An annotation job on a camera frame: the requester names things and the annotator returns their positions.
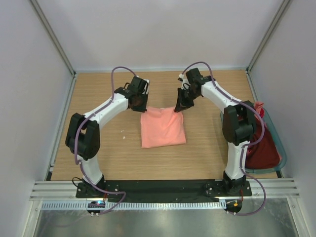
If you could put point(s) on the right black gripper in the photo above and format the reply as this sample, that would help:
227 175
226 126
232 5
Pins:
182 104

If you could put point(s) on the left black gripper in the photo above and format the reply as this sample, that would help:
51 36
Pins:
142 108

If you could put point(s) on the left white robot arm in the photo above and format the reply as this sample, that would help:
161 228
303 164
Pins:
83 136

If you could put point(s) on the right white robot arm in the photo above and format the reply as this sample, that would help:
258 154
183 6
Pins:
238 125

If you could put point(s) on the teal plastic basket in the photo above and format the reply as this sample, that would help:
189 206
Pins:
257 137

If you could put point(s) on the dark red t shirt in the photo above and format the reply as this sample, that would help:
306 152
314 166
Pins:
264 154

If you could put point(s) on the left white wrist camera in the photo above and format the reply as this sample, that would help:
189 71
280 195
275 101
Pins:
146 88

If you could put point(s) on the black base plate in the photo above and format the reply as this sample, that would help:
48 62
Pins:
151 189

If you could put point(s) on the white slotted cable duct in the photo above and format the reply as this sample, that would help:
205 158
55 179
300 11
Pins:
99 206

